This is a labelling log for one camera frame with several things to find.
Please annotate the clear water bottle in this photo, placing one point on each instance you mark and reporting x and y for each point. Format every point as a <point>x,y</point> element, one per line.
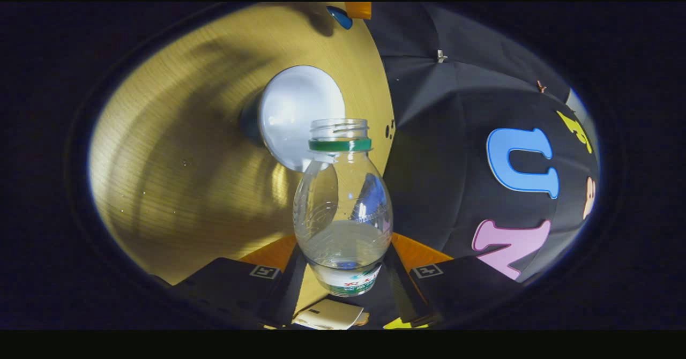
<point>343,203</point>

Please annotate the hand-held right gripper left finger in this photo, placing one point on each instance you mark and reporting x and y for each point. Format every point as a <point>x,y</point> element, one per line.
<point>284,289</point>

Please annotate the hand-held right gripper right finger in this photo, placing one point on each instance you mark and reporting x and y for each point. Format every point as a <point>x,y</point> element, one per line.
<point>402,289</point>

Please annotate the silver metal clip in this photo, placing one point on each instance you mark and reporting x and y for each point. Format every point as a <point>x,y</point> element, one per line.
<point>441,56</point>

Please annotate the blue teacup lid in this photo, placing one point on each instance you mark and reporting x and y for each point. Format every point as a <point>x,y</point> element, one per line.
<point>338,17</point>

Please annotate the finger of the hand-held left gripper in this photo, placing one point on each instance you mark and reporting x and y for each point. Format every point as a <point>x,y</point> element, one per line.
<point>359,9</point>

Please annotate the white toaster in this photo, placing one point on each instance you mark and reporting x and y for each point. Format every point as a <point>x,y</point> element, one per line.
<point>332,313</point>

